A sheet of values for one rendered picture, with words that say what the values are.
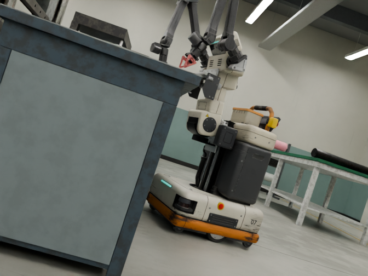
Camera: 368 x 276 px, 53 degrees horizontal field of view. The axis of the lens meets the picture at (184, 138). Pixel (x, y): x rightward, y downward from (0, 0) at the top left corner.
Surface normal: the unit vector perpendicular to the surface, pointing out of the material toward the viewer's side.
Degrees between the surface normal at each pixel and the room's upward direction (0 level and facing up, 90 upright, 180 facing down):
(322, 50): 90
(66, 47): 90
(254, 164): 90
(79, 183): 90
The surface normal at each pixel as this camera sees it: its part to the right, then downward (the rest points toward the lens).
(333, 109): 0.08, 0.02
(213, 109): 0.39, 0.12
